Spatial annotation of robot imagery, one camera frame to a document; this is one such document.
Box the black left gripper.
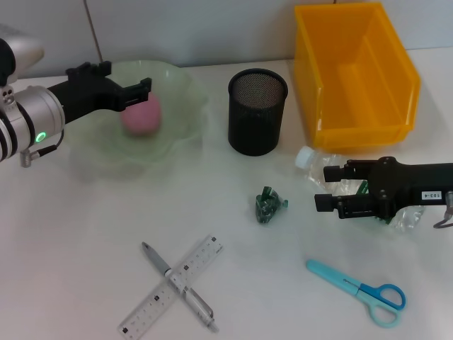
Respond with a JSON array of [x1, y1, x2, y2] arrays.
[[47, 60, 154, 126]]

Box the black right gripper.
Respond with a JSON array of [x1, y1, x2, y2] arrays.
[[314, 155, 453, 222]]

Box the pink peach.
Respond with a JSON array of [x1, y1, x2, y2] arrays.
[[120, 92, 164, 137]]

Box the clear bottle with green label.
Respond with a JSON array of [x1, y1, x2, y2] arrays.
[[294, 146, 426, 233]]

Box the green plastic wrapper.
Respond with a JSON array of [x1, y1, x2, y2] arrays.
[[254, 185, 289, 225]]

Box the translucent green fruit bowl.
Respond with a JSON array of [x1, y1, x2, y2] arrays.
[[63, 59, 211, 182]]

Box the blue scissors with sheath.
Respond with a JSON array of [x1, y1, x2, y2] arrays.
[[305, 259, 407, 329]]

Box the black mesh pen holder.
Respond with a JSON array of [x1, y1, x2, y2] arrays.
[[227, 68, 289, 157]]

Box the transparent plastic ruler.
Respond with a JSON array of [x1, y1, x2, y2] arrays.
[[117, 234, 227, 340]]

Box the grey white pen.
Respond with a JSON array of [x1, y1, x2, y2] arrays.
[[141, 242, 220, 334]]

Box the yellow plastic bin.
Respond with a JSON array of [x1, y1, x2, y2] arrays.
[[293, 1, 423, 150]]

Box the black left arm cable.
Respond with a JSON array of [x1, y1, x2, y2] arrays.
[[19, 128, 66, 168]]

